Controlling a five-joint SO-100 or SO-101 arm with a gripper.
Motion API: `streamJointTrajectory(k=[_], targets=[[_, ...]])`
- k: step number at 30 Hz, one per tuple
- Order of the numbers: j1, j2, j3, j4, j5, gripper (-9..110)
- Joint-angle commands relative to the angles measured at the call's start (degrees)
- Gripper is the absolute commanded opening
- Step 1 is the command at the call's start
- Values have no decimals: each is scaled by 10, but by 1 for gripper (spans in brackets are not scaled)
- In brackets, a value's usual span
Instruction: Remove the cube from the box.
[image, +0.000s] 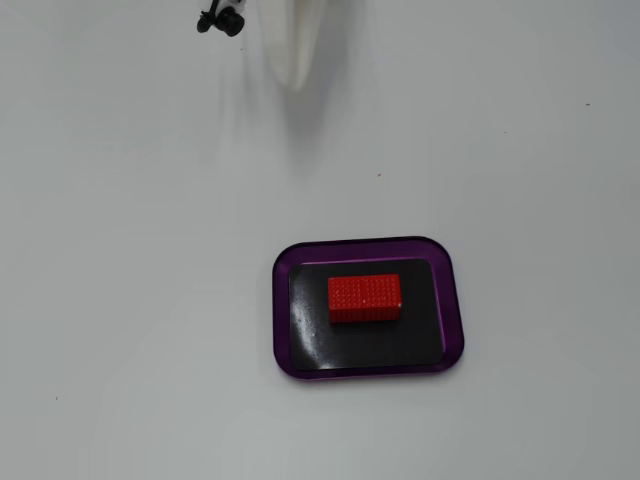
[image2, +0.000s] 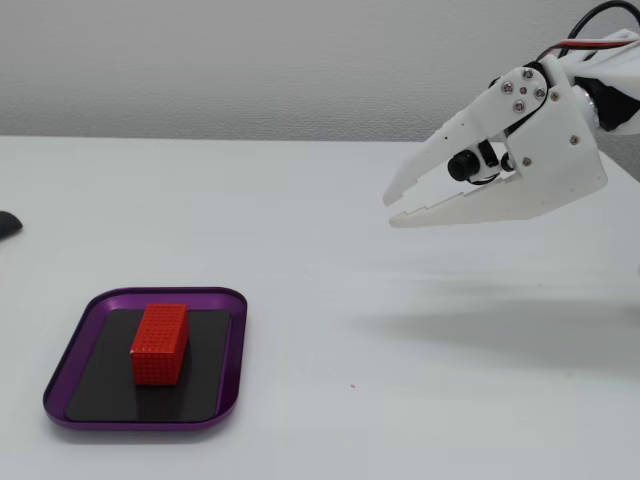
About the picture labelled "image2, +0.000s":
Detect purple metal tray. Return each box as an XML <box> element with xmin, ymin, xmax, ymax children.
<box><xmin>42</xmin><ymin>286</ymin><xmax>249</xmax><ymax>430</ymax></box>

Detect black tray mat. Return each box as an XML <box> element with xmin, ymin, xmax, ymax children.
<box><xmin>64</xmin><ymin>308</ymin><xmax>232</xmax><ymax>422</ymax></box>

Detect red and white wire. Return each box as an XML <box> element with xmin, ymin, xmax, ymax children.
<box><xmin>537</xmin><ymin>38</ymin><xmax>636</xmax><ymax>62</ymax></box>

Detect black cable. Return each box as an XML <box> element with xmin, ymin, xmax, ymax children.
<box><xmin>567</xmin><ymin>0</ymin><xmax>640</xmax><ymax>51</ymax></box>

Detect dark rounded object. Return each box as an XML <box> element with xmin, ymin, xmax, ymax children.
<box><xmin>0</xmin><ymin>210</ymin><xmax>24</xmax><ymax>240</ymax></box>

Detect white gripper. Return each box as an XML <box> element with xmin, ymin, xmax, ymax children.
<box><xmin>382</xmin><ymin>57</ymin><xmax>609</xmax><ymax>230</ymax></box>

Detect red studded block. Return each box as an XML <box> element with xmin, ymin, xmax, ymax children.
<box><xmin>130</xmin><ymin>302</ymin><xmax>190</xmax><ymax>387</ymax></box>

